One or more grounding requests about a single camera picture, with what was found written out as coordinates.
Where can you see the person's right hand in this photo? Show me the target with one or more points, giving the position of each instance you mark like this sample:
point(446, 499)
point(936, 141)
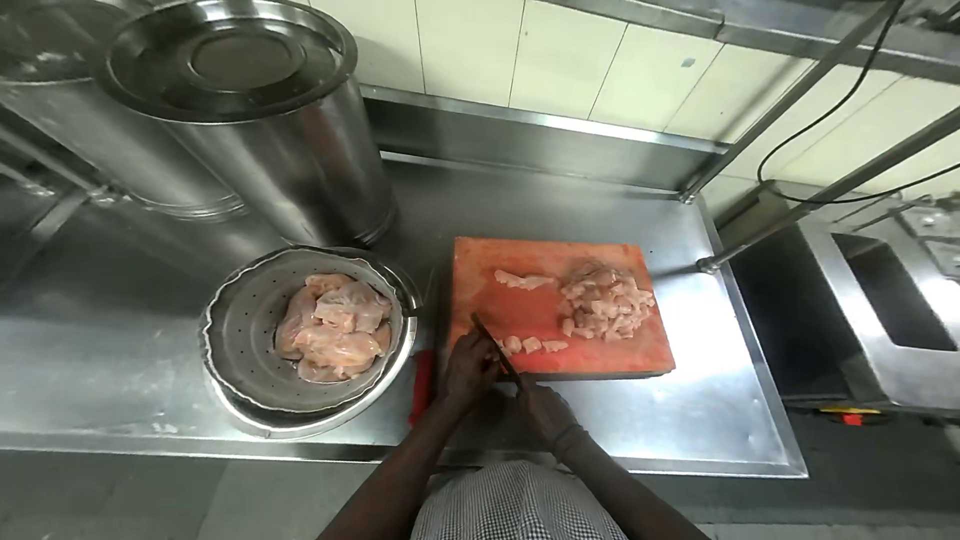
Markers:
point(546, 409)

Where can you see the person's left fingers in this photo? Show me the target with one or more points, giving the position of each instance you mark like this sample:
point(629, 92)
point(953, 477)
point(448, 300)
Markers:
point(484, 351)

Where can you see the small cut chicken cube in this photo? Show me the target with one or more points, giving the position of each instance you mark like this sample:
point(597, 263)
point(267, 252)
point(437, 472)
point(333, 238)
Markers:
point(531, 345)
point(512, 344)

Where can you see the pile of diced raw chicken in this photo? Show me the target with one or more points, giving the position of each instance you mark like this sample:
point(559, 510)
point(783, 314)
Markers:
point(609, 304)

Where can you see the person's left hand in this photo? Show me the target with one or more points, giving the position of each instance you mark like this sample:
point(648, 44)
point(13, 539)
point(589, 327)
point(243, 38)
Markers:
point(466, 371)

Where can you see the person's left forearm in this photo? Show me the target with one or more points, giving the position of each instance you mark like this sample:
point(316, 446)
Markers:
point(405, 472)

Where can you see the red and yellow object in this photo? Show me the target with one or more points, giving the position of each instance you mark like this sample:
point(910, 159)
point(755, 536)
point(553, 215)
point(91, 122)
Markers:
point(852, 416)

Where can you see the steel kitchen appliance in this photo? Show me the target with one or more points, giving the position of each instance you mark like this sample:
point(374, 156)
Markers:
point(885, 300)

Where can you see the small flat chicken piece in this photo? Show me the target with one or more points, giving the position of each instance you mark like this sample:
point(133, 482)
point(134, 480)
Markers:
point(555, 346)

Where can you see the tall steel pot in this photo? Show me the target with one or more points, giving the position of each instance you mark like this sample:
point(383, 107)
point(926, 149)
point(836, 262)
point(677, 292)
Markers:
point(300, 165)
point(120, 142)

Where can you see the round steel pot lid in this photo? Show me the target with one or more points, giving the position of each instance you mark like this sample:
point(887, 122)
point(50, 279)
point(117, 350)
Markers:
point(45, 37)
point(244, 64)

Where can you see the steel work table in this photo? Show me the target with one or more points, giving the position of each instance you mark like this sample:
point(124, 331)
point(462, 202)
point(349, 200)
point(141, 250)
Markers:
point(150, 352)

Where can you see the red cutting board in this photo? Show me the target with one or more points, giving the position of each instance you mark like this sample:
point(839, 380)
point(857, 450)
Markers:
point(525, 307)

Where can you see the person's right forearm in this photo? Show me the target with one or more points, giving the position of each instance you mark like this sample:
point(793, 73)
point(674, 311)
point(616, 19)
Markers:
point(619, 484)

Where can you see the person's body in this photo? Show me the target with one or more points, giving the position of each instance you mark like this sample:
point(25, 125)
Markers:
point(517, 502)

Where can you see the steel wall shelf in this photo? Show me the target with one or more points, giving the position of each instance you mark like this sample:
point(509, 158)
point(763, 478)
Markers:
point(787, 82)

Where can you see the heap of large chicken pieces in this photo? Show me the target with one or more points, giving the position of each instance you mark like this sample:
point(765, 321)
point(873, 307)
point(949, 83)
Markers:
point(337, 337)

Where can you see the person's right fingers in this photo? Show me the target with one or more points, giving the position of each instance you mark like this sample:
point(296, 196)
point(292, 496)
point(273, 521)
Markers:
point(526, 387)

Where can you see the perforated grey metal colander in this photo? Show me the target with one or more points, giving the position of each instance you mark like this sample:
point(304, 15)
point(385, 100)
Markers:
point(247, 322)

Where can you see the knife with dark blade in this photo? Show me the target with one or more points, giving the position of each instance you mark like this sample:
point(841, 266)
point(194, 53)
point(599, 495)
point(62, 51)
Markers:
point(499, 352)

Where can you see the round steel basin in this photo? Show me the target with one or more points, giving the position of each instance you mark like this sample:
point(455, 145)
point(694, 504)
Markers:
point(360, 416)

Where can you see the long raw chicken strip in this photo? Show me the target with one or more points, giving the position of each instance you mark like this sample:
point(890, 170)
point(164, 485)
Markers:
point(523, 282)

